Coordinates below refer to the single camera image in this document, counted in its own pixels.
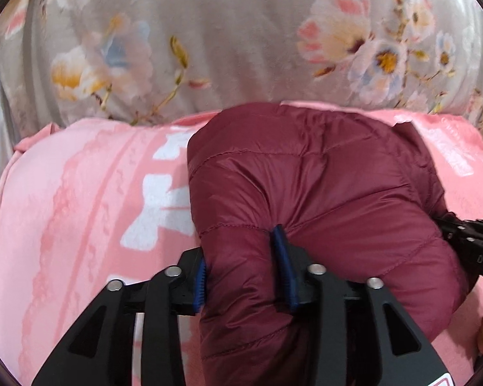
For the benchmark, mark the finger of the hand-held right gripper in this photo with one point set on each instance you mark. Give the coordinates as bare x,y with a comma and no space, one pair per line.
450,227

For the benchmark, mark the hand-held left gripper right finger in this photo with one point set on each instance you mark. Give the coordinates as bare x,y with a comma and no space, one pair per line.
283,261

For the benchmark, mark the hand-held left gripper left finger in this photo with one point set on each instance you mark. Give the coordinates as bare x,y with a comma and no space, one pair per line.
199,285

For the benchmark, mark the maroon puffer jacket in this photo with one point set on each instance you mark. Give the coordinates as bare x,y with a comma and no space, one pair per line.
326,193

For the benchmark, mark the pink printed blanket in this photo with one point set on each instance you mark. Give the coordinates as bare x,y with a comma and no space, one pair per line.
64,209

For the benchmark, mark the grey floral bed quilt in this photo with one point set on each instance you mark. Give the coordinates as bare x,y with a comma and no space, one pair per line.
233,36

